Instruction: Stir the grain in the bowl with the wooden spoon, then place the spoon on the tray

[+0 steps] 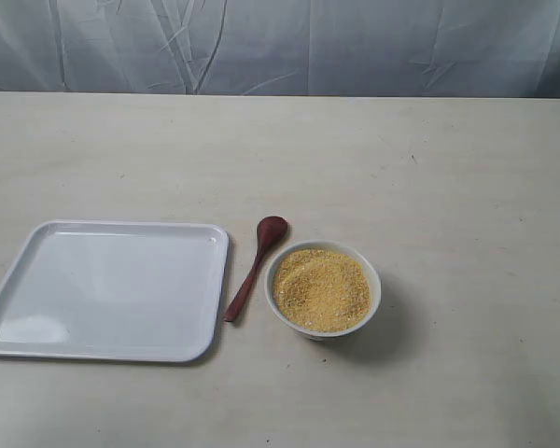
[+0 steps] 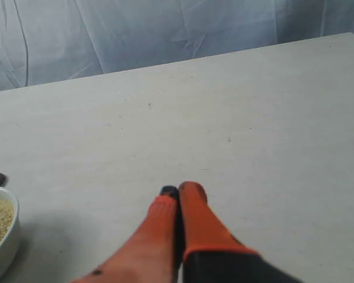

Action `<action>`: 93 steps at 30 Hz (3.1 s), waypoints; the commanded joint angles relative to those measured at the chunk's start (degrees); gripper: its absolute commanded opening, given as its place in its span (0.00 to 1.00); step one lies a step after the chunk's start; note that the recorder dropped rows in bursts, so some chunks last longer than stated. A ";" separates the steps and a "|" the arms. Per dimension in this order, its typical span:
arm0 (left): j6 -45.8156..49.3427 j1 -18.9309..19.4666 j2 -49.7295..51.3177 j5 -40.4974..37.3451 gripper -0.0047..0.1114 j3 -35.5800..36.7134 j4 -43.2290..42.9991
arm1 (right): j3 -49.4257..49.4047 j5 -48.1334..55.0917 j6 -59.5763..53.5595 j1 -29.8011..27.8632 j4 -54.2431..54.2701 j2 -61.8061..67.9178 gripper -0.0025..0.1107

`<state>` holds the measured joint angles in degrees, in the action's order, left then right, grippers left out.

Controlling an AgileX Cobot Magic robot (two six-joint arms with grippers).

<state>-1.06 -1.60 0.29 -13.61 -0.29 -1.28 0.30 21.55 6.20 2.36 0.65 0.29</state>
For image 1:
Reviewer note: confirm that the brown wooden spoon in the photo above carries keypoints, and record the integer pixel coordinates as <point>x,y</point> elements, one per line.
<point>270,231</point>

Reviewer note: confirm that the beige grains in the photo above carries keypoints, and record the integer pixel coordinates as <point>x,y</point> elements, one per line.
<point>321,290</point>

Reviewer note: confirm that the white ceramic bowl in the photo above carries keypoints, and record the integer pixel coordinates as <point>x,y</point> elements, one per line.
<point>372,277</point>

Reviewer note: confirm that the white rectangular plastic tray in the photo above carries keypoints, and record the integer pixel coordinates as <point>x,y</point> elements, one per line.
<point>114,291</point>

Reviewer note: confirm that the grey wrinkled backdrop curtain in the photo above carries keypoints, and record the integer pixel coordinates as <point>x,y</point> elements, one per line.
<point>339,48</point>

